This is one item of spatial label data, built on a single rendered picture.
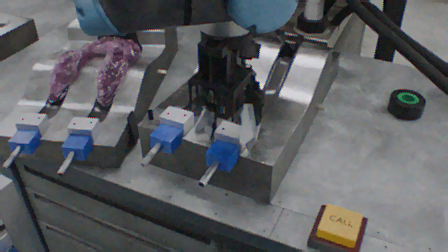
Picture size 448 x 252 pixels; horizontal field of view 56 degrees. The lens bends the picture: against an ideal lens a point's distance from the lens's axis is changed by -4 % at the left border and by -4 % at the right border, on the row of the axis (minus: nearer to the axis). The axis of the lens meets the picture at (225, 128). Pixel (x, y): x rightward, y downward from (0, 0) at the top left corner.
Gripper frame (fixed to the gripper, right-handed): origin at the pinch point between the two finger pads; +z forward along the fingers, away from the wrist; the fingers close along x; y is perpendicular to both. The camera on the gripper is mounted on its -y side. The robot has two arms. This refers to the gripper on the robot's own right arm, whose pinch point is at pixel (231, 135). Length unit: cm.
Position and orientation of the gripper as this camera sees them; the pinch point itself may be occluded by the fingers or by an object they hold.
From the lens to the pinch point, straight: 73.3
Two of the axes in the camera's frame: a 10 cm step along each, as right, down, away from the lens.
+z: 0.0, 8.0, 6.0
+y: -4.3, 5.4, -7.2
